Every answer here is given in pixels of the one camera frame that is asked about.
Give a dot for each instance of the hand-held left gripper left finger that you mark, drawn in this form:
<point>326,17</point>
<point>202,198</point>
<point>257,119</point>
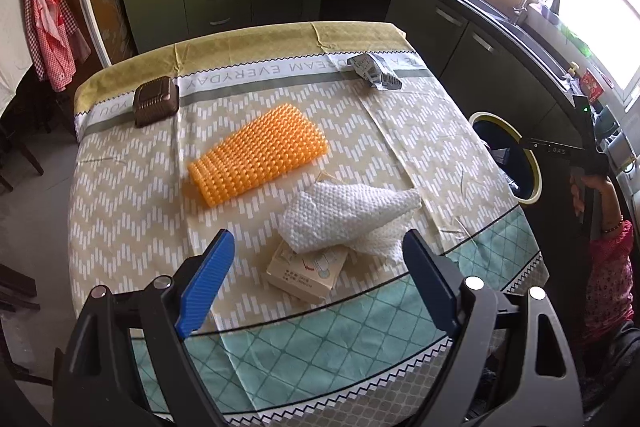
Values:
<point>205,282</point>

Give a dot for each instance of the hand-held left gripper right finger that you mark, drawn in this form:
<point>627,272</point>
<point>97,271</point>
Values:
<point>432,279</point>

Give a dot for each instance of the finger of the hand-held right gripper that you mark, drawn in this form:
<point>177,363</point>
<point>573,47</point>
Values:
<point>550,147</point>

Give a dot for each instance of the yellow rimmed trash bin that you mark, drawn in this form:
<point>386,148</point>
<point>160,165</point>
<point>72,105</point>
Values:
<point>495,139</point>

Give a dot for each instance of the white paper towel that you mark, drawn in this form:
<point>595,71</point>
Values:
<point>340,212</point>

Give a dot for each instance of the grey wrapper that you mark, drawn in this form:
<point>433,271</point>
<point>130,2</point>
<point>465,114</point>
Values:
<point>372,69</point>

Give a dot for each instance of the person's right hand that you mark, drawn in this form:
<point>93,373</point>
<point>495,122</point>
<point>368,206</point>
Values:
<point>607,202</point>

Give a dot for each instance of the small red box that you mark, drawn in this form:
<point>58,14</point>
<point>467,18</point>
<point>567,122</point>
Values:
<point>595,86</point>

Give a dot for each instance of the small beige cardboard box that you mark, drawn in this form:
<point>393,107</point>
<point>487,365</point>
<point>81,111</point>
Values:
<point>305,277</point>

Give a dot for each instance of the orange foam net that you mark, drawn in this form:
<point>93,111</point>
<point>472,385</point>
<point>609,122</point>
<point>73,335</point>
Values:
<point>255,152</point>

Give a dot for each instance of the small brown box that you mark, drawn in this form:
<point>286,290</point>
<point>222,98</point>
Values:
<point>155,102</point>

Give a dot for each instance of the dark wooden chair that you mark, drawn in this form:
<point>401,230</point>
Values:
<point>20,152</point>

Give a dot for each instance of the white hanging sheet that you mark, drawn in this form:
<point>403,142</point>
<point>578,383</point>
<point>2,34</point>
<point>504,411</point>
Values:
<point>10,57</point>

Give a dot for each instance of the red checkered apron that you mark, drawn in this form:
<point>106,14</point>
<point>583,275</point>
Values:
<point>50,27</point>

